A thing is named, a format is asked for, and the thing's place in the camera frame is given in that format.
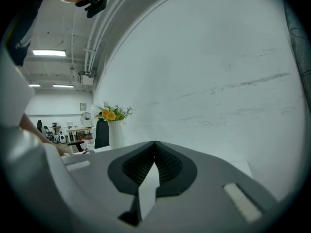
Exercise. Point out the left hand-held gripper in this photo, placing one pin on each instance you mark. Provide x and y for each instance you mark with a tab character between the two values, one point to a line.
22	149

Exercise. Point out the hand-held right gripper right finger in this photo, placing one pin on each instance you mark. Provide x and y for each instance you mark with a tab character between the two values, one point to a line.
206	203

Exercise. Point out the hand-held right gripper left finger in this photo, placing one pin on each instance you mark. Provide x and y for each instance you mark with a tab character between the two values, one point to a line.
97	178

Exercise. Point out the person's left forearm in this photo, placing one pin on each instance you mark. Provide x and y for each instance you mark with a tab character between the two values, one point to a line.
31	127

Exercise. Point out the black high-back chair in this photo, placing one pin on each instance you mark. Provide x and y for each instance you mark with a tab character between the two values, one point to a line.
39	125

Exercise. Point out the black folding chair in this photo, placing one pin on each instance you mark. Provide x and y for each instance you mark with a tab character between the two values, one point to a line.
47	131

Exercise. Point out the white desk black leg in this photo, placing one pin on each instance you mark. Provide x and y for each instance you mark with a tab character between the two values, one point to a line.
55	127

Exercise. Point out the white round device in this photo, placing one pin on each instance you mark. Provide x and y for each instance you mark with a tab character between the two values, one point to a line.
63	138

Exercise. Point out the black office chair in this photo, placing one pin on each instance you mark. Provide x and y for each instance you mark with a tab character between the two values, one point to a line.
102	135

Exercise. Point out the white ribbed vase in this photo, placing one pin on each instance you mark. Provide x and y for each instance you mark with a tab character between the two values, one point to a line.
116	135

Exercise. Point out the light wooden table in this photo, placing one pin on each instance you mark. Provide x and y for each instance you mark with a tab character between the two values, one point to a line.
79	129

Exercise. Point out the ceiling light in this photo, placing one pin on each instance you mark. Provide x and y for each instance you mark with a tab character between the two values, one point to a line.
34	85
49	52
63	86

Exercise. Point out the yellow flower bouquet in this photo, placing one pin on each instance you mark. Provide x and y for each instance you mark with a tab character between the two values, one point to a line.
112	114

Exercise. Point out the white junction box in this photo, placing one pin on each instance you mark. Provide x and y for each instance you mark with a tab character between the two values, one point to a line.
87	79

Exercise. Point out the person's dark clothing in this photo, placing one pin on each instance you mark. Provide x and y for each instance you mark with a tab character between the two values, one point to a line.
22	33

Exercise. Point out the white ceiling pipes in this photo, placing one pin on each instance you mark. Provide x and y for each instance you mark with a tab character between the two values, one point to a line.
93	45

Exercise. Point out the black pedestal fan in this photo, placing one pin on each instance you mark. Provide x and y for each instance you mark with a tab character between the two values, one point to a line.
86	119

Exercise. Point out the grey wall panel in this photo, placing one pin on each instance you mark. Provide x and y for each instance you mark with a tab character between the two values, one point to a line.
83	106

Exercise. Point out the black head-worn camera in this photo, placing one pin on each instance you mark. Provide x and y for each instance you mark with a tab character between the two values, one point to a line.
97	7

